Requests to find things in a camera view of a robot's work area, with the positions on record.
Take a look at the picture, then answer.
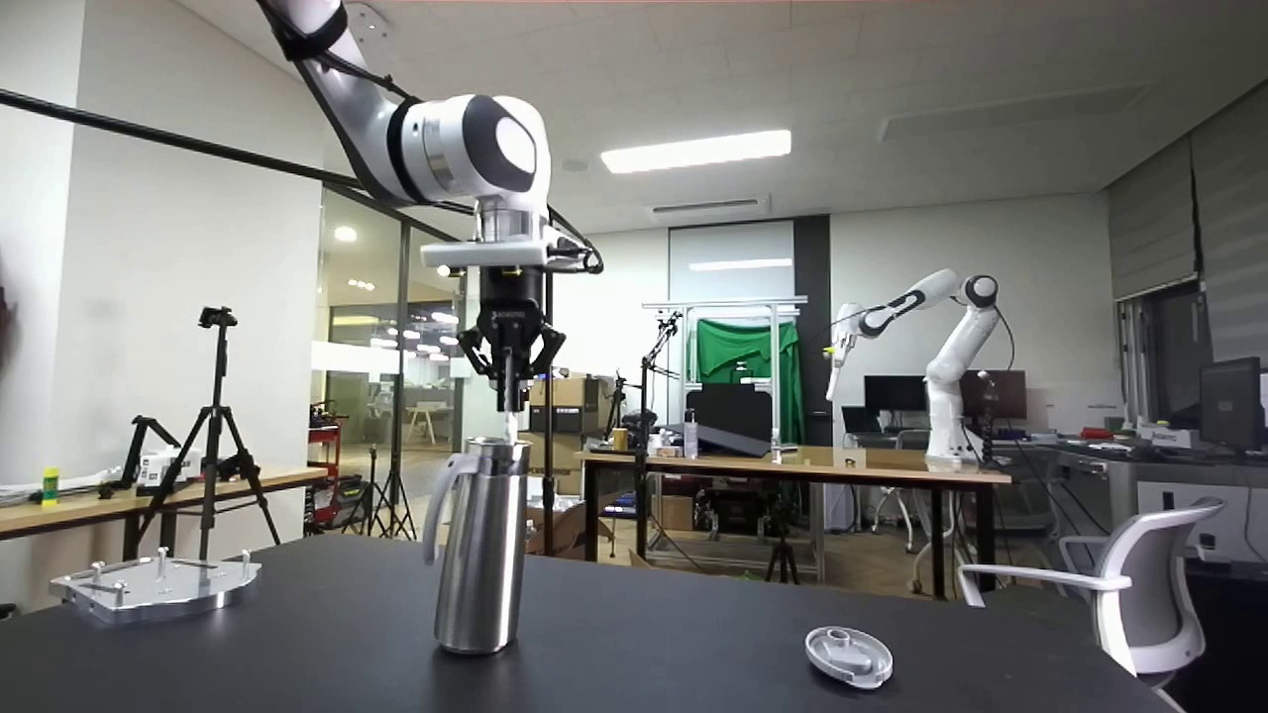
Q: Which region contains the wooden side bench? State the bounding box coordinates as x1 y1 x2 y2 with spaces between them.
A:
0 466 326 560

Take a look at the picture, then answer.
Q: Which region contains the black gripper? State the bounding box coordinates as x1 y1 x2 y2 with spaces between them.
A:
461 267 562 411

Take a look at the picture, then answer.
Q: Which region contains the black computer monitor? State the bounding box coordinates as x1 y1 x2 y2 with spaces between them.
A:
1202 357 1264 450

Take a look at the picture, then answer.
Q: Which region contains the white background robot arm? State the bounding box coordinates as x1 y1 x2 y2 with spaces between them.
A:
826 271 1000 470

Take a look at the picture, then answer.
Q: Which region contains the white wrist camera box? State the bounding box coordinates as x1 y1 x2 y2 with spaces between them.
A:
419 236 604 273

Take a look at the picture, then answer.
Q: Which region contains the white office chair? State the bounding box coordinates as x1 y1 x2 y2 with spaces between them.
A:
956 503 1218 679

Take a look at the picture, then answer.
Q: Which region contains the wooden background table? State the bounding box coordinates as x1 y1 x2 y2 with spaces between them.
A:
583 445 1009 597

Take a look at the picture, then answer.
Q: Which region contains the black diagonal boom pole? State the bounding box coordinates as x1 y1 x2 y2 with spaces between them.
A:
0 89 455 242

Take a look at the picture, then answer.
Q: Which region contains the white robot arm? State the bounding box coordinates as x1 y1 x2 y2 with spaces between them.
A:
258 0 562 411

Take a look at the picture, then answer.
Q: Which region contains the green screen backdrop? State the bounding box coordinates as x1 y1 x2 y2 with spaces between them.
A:
692 322 803 440

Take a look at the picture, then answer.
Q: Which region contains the stainless steel thermos flask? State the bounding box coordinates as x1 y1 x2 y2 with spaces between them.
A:
419 440 529 659

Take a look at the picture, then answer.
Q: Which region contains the black camera tripod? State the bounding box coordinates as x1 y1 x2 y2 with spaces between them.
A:
131 304 280 555

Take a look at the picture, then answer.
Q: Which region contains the clear acrylic plate with bolts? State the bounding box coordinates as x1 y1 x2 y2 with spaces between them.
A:
52 555 260 631

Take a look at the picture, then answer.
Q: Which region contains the small black tripod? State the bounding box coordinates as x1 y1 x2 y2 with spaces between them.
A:
101 416 184 498

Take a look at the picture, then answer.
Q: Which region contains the black light stand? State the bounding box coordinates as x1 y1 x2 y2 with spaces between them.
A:
634 312 680 560

